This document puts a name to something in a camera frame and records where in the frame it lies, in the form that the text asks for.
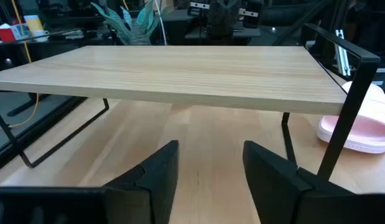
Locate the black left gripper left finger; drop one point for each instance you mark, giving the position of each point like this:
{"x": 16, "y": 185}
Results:
{"x": 155, "y": 186}

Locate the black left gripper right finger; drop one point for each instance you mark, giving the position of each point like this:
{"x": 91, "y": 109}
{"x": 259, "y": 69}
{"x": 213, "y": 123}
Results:
{"x": 273, "y": 186}

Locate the pink foam slide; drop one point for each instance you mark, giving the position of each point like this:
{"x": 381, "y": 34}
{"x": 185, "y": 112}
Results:
{"x": 366, "y": 133}

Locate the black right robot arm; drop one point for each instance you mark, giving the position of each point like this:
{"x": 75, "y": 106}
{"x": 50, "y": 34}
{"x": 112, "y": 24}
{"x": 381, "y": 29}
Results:
{"x": 223, "y": 18}

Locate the green plant in white pot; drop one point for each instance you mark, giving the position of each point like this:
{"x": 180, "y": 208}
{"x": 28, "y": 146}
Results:
{"x": 133, "y": 28}

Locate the white cup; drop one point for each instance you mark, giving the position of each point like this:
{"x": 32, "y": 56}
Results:
{"x": 41, "y": 35}

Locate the yellow container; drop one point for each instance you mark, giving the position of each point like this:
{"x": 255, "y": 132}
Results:
{"x": 33, "y": 23}

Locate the blue and white box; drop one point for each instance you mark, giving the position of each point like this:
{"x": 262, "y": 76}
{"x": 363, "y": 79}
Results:
{"x": 20, "y": 31}

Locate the red box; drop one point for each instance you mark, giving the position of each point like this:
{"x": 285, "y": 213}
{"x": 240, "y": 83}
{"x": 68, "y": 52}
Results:
{"x": 5, "y": 35}

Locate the wooden shelf black metal frame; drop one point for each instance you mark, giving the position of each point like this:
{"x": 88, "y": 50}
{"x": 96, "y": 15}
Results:
{"x": 179, "y": 71}

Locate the black aluminium table frame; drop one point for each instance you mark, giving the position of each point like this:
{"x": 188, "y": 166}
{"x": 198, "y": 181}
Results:
{"x": 55, "y": 116}

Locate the silver aluminium extrusion post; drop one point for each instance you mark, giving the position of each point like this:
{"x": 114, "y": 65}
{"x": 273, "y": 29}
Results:
{"x": 343, "y": 53}

